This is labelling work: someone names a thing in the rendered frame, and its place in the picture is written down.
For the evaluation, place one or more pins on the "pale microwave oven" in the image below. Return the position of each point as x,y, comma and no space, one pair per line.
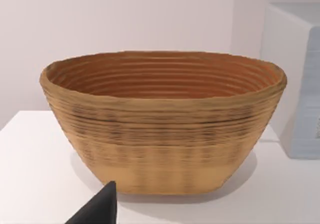
297,83

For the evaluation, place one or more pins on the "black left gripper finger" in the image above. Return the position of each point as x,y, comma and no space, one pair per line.
103,207

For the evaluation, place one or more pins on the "brown woven basket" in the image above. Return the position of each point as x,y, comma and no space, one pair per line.
162,138

